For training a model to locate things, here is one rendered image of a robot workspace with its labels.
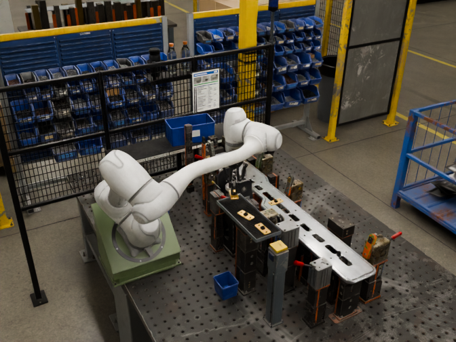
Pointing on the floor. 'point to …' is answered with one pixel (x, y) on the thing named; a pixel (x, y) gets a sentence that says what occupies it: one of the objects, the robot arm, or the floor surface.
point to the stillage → (419, 199)
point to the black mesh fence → (39, 298)
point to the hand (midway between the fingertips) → (233, 187)
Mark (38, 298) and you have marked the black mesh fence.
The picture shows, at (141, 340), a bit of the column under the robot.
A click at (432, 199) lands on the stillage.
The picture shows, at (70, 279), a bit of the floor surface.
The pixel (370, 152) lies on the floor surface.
